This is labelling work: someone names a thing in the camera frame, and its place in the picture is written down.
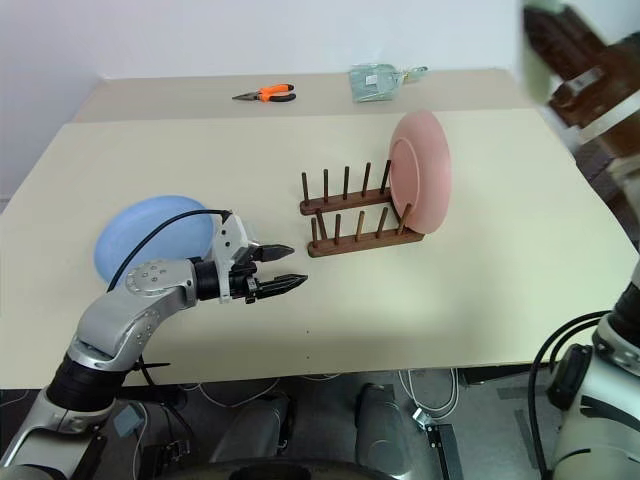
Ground white cable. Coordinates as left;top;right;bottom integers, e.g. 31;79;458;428
398;368;461;417
197;378;281;409

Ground dark rounded shape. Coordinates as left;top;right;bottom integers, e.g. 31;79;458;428
209;392;296;466
355;382;426;480

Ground orange handled pliers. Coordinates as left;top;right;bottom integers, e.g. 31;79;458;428
231;83;297;105

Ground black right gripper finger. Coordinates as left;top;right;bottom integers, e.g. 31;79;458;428
523;7;609;76
547;69;605;129

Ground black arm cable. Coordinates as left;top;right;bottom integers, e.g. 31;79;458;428
529;309;614;474
105;208;235;292

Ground black cable tie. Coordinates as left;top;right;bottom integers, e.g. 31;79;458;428
130;352;171;386

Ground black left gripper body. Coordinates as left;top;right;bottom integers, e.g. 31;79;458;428
230;243;267;307

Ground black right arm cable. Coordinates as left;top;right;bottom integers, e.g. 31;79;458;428
529;309;614;474

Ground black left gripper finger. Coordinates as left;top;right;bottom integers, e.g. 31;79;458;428
257;243;297;263
258;273;310;300

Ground pink plate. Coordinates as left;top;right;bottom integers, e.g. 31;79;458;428
388;110;454;235

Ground blue plate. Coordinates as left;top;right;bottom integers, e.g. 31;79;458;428
94;193;217;284

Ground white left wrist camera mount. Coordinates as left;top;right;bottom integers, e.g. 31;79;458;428
212;213;262;305

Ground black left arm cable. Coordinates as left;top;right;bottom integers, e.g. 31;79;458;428
105;208;235;292

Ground clear plastic bag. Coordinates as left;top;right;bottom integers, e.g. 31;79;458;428
348;63;404;105

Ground wooden dish rack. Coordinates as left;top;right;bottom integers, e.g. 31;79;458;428
298;159;424;259

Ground grey power box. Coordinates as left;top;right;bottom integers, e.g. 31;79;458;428
112;403;146;437

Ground black metal bar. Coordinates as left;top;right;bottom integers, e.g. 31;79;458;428
427;423;459;480

